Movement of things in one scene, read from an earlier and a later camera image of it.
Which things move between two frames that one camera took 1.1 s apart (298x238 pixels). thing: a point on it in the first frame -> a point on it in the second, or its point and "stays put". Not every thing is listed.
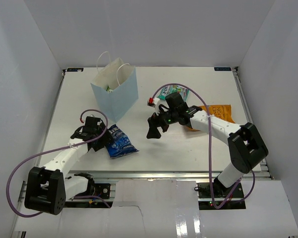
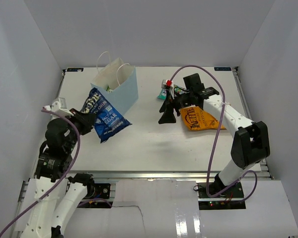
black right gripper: (154, 121) -> (167, 107)
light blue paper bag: (115, 85) stays put
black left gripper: (100, 145) -> (87, 119)
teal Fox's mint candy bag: (184, 92) stays put
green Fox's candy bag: (109, 90) stays put
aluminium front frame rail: (161, 174) stays put
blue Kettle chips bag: (118, 143) -> (110, 121)
